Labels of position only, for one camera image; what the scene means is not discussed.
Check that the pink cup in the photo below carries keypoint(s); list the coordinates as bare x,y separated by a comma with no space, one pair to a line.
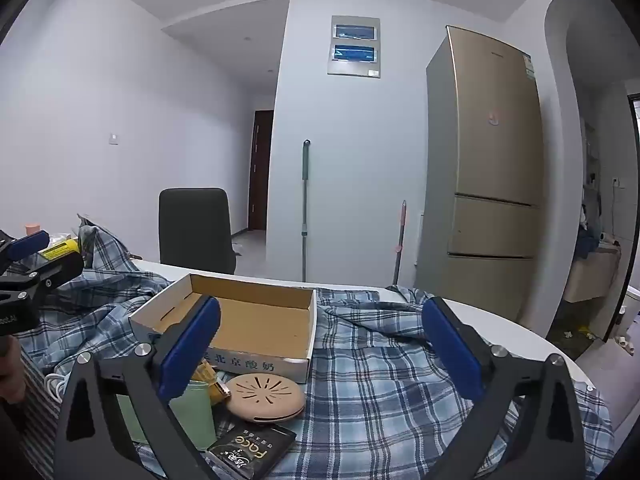
33,228

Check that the gold refrigerator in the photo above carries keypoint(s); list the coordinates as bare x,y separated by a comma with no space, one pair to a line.
490,170

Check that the shallow cardboard box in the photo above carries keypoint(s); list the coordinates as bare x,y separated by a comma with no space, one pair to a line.
260,320

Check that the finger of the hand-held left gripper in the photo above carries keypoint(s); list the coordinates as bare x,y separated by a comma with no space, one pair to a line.
55,269
30,246

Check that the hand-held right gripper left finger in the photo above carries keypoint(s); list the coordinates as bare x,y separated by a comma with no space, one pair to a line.
192,345

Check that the blue plaid shirt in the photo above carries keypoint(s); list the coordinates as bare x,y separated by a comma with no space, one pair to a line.
380,385

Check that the dark grey chair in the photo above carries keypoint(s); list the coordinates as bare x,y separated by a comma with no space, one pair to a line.
195,230

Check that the pile of blue clothes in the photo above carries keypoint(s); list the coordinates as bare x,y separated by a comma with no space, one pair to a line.
589,240

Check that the beige round vented case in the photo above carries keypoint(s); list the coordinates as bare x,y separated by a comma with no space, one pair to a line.
265,397

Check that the yellow packet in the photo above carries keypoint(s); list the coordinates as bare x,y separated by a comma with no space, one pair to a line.
62,248

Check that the green packet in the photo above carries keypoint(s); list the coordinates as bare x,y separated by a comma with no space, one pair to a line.
197,415

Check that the dark brown door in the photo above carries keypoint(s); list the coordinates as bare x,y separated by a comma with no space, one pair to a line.
261,170

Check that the beige cabinet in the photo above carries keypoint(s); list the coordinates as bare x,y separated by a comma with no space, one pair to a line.
590,272

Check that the person's left hand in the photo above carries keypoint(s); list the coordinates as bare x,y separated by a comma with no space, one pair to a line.
12,382

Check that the white wall outlet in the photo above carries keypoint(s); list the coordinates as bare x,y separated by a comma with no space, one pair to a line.
618,182

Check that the black packet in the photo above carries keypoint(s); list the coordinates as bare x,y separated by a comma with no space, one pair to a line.
250,452

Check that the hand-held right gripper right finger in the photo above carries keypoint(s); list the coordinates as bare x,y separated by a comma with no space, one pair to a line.
450,350

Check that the gold transparent packet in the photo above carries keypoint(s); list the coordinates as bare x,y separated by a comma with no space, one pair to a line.
216,389

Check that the wall electrical panel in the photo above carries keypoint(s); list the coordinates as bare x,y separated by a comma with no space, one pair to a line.
354,47

